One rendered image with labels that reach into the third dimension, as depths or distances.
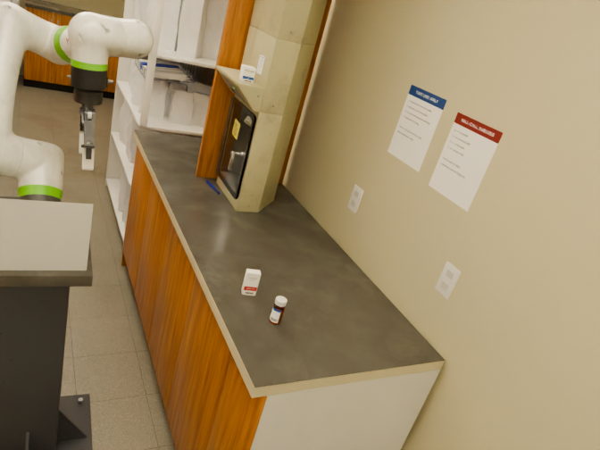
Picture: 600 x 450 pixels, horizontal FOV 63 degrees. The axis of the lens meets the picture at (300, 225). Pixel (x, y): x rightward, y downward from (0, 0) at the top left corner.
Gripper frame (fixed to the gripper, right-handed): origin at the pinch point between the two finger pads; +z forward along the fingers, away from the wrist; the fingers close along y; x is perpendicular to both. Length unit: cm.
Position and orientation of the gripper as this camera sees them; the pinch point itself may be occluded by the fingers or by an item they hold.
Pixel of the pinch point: (86, 157)
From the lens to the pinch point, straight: 158.9
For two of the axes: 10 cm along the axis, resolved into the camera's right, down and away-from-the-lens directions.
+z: -2.1, 8.9, 4.0
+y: -4.2, -4.5, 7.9
